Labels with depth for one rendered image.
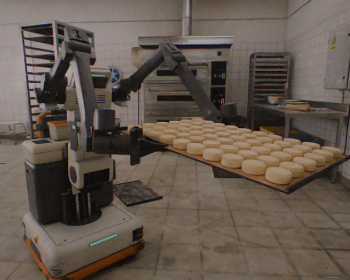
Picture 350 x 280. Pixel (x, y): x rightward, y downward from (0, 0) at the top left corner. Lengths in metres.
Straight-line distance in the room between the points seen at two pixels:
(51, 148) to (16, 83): 5.30
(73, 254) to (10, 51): 5.91
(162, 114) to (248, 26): 2.58
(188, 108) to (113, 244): 3.37
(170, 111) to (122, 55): 1.87
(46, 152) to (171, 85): 3.35
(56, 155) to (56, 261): 0.62
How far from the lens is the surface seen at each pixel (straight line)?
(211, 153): 0.64
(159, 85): 4.83
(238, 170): 0.60
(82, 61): 0.99
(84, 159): 1.59
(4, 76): 7.18
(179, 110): 4.80
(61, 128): 1.82
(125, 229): 1.81
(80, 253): 1.70
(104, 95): 1.59
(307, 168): 0.67
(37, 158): 1.77
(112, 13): 6.23
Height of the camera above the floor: 1.14
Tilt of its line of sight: 11 degrees down
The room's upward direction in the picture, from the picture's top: straight up
